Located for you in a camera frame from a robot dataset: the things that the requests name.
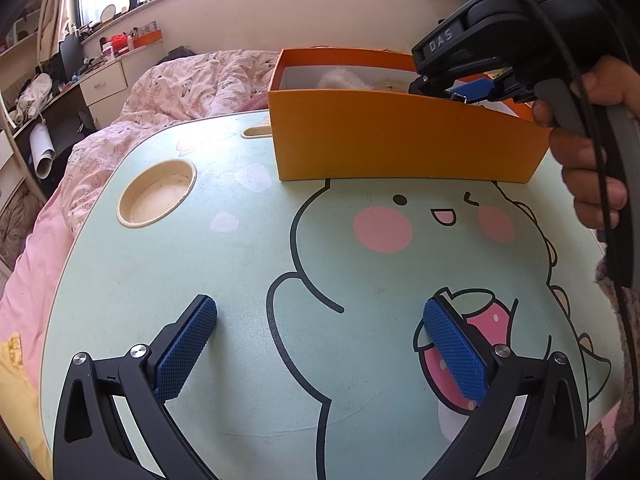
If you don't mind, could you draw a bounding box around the cream bookshelf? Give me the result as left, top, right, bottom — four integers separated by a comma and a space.
0, 0, 57, 93

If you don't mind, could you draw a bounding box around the person's right forearm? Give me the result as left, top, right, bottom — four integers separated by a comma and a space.
594, 255, 636, 466

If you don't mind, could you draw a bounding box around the white drawer cabinet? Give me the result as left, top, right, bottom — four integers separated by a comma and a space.
80, 55, 129, 107

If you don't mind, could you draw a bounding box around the pink floral quilt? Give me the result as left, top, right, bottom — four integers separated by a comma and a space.
60, 50, 281, 233

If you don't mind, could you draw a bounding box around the white fluffy scrunchie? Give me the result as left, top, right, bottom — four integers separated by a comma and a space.
319, 67, 372, 90

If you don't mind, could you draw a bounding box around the beige curtain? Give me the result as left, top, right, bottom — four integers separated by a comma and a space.
37, 0, 83, 61

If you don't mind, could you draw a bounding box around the black monitor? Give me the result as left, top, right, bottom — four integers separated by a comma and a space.
59, 35, 84, 84

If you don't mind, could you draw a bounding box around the white paper roll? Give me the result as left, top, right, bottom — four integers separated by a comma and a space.
30, 125, 56, 179

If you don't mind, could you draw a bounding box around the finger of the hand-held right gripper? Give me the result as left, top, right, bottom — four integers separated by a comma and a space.
451, 78, 494, 105
407, 71, 484, 99

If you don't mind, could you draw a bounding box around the black braided cable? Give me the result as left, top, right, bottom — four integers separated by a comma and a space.
515, 0, 633, 311

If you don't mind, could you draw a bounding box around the pink bedsheet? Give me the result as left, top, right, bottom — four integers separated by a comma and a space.
0, 200, 76, 396

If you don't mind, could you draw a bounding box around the orange tray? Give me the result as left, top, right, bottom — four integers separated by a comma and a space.
135, 30, 164, 52

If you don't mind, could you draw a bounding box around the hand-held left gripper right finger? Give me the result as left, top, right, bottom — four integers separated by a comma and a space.
412, 295, 588, 480

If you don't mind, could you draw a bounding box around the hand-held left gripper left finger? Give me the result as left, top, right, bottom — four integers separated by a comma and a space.
52, 294, 219, 480

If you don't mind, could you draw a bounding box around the white clothes pile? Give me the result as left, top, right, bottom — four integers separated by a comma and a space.
14, 73, 54, 122

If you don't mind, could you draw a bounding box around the person's right hand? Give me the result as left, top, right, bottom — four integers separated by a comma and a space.
531, 54, 640, 232

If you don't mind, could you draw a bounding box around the orange cardboard box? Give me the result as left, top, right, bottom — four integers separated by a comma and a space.
266, 48, 551, 184

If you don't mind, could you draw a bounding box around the yellow printed cloth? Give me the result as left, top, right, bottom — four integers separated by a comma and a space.
0, 332, 53, 480

